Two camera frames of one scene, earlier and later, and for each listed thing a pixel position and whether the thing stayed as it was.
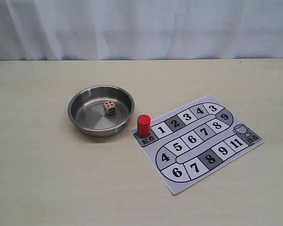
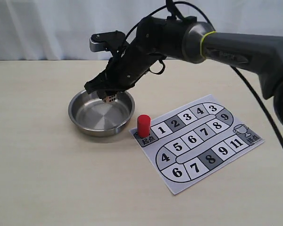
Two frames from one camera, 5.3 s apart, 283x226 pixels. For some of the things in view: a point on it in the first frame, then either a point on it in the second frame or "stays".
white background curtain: x=120 y=29 stays
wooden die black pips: x=109 y=107 to x=110 y=99
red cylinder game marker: x=144 y=125 stays
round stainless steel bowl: x=101 y=111 stays
